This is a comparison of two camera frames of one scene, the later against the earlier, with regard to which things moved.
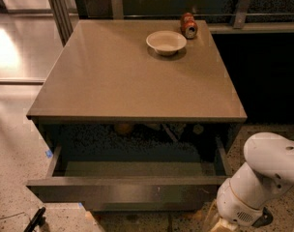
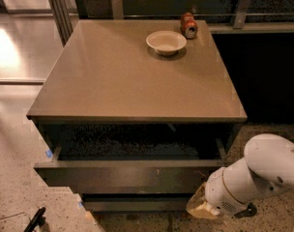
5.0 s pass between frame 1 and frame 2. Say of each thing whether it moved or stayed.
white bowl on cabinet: stayed
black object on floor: stayed
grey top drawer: moved
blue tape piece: stayed
